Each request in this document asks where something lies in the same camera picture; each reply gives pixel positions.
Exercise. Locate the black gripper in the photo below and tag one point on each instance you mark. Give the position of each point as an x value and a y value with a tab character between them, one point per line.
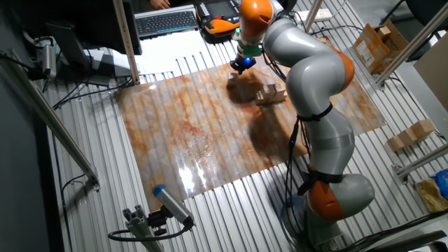
248	62

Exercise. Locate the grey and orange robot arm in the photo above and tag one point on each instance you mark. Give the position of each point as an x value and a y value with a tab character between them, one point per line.
315	70

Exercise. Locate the person's hand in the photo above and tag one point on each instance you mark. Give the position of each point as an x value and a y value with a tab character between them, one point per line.
160	3

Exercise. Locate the orange and black teach pendant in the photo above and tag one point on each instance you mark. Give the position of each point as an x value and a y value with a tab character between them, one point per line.
220	17

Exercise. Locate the white paper sheet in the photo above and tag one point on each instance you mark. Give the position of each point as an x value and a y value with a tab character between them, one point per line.
175	47
154	68

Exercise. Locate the orange marble pattern mat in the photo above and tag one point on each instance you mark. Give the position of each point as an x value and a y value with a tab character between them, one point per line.
196	140

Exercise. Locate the black computer keyboard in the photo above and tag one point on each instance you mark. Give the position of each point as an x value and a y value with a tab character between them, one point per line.
166	22

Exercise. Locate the aluminium extrusion profile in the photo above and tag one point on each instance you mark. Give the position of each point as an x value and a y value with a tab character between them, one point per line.
45	112
140	227
423	161
126	42
311	15
416	40

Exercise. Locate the white power strip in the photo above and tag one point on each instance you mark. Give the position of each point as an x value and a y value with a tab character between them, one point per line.
313	15

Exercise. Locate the brown cardboard box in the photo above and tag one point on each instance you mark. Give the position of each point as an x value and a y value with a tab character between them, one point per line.
378	45

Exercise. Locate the black computer monitor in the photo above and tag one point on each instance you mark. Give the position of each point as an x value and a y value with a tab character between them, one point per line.
87	21

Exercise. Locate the grey monitor stand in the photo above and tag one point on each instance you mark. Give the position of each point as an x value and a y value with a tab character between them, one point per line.
70	45

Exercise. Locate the beige flat board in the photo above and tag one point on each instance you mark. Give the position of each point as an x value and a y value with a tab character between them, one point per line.
434	70

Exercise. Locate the black office chair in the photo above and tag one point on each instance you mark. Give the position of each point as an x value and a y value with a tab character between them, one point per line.
427	10

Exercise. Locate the yellow plastic bag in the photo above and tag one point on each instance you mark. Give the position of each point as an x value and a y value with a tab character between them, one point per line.
432	196

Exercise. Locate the blue plastic bag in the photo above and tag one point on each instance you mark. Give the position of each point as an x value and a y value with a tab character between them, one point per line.
441	182

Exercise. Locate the green camera mount plate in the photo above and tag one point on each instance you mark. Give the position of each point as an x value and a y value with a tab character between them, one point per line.
250	50

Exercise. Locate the silver camera with blue cap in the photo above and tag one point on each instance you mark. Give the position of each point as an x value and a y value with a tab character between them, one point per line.
173	204

